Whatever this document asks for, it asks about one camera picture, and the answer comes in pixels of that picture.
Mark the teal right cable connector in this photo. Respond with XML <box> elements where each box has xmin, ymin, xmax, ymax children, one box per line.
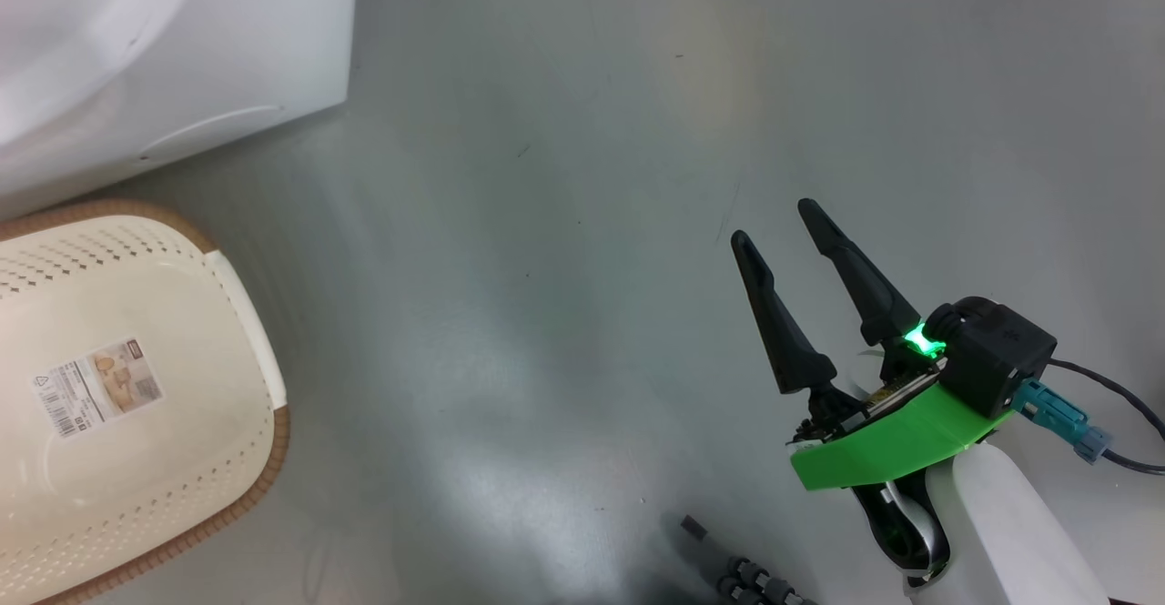
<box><xmin>1012</xmin><ymin>378</ymin><xmax>1113</xmax><ymax>463</ymax></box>

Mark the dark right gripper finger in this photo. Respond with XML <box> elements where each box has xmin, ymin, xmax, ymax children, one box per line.
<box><xmin>731</xmin><ymin>230</ymin><xmax>837</xmax><ymax>396</ymax></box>
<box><xmin>797</xmin><ymin>197</ymin><xmax>922</xmax><ymax>348</ymax></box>

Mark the white washing machine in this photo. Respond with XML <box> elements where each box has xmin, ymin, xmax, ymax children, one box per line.
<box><xmin>0</xmin><ymin>0</ymin><xmax>359</xmax><ymax>219</ymax></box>

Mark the printed basket sticker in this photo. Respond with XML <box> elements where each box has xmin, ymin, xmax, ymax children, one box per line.
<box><xmin>32</xmin><ymin>337</ymin><xmax>165</xmax><ymax>439</ymax></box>

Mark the cream perforated laundry basket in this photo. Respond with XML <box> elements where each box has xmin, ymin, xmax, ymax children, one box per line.
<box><xmin>0</xmin><ymin>200</ymin><xmax>290</xmax><ymax>605</ymax></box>

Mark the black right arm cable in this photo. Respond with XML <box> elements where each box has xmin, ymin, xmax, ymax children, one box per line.
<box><xmin>1047</xmin><ymin>359</ymin><xmax>1165</xmax><ymax>477</ymax></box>

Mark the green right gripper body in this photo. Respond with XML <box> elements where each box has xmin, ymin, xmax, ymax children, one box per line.
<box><xmin>789</xmin><ymin>332</ymin><xmax>1016</xmax><ymax>493</ymax></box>

